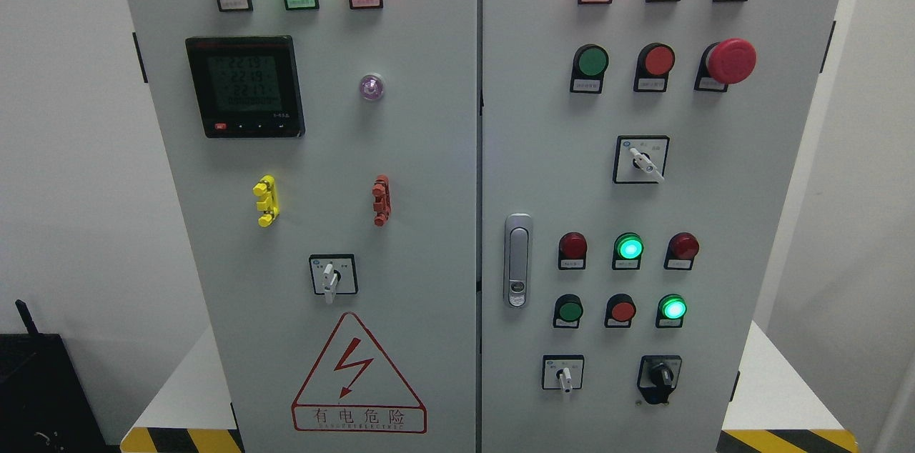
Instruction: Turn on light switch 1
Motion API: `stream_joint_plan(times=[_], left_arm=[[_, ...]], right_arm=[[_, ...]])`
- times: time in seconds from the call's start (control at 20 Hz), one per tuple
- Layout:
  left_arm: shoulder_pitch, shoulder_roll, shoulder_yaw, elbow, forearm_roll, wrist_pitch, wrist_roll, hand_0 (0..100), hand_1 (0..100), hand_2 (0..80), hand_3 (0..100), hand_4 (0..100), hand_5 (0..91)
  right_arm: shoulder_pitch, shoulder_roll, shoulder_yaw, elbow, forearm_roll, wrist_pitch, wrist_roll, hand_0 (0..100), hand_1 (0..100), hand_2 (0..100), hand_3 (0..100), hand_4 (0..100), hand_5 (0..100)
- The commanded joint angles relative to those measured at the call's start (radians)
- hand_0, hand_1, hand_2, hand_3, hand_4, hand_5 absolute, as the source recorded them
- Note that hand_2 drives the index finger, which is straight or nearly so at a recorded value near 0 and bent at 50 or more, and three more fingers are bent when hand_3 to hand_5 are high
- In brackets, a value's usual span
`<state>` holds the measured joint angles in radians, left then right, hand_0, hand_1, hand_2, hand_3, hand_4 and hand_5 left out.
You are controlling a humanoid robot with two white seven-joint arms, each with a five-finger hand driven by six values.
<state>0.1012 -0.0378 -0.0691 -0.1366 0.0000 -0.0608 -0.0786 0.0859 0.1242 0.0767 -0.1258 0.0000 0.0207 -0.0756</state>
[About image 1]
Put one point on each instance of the silver door latch handle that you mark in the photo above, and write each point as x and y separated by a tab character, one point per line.
518	228

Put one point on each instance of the red push button second row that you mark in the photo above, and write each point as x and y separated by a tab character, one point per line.
654	63

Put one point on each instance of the yellow black hazard tape right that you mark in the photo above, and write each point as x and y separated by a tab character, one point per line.
787	440

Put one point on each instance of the black rotary knob switch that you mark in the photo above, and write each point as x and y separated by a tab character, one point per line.
658	377

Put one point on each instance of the yellow black hazard tape left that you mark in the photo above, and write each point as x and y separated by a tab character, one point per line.
159	439

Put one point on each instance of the green lit indicator middle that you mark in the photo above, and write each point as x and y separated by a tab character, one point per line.
627	252

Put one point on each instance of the grey cabinet door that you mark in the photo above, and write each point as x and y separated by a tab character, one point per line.
551	154
416	273

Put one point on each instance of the green push button second row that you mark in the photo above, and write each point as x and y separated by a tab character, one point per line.
588	69

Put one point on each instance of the yellow terminal connector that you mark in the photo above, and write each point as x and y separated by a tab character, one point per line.
265	191

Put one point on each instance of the grey right cabinet door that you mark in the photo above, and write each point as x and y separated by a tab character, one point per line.
551	154

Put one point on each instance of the clear white indicator lamp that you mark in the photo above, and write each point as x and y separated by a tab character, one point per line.
372	87

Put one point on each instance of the dark red indicator right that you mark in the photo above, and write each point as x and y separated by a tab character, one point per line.
682	250

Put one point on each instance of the white selector switch right upper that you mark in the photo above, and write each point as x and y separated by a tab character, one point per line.
640	159

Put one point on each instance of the yellow black hazard tape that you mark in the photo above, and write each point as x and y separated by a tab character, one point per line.
787	440
159	439

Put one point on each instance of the white selector switch lower right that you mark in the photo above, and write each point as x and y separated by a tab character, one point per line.
564	372

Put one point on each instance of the grey left cabinet door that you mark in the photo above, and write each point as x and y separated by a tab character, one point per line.
416	273

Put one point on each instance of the black digital power meter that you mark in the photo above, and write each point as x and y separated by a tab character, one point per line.
246	86

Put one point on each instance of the dark red indicator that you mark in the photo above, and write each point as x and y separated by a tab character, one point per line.
572	249
682	250

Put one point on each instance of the red push button lower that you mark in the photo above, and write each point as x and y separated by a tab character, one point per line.
619	311

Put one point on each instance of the white rotary selector switch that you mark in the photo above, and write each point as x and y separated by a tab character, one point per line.
333	275

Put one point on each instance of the dark red indicator left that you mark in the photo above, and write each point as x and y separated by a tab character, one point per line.
572	249

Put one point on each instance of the black box with antenna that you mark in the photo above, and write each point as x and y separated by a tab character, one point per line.
43	406

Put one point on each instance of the red electrical hazard warning sticker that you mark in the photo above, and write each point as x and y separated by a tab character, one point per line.
355	387

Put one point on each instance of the red emergency stop mushroom button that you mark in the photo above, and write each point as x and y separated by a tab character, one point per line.
725	63

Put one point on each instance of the green lit push button lower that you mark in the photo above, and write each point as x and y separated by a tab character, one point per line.
670	312

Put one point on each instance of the red terminal connector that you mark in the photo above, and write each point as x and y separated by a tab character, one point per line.
382	204

